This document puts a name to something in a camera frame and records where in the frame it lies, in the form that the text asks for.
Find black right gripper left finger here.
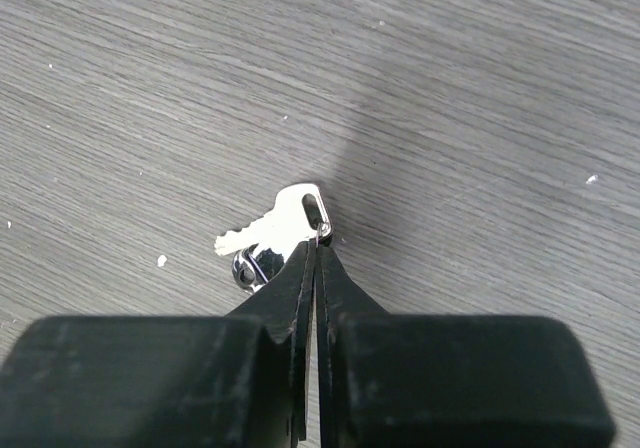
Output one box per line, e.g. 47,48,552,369
1,242,316,447

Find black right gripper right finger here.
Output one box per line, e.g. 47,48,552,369
315,247,616,447

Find black key tag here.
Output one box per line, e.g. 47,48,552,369
231,244,285,295

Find silver key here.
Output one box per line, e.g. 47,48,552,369
214,183,333,256

